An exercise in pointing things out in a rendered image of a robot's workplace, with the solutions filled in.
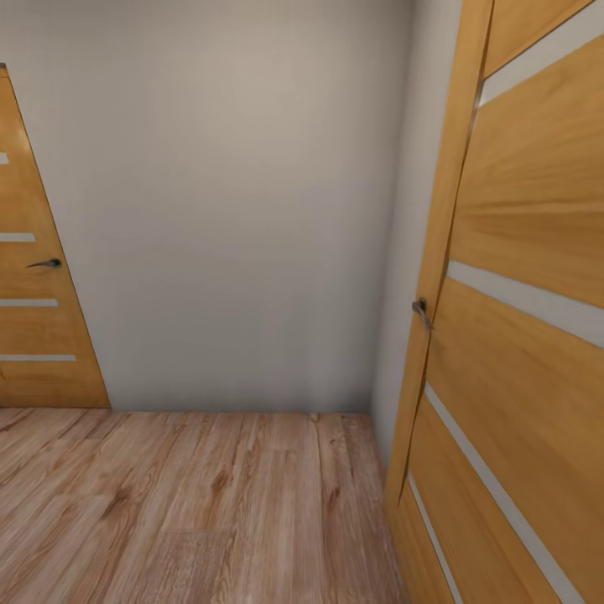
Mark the door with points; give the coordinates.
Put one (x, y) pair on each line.
(46, 355)
(495, 485)

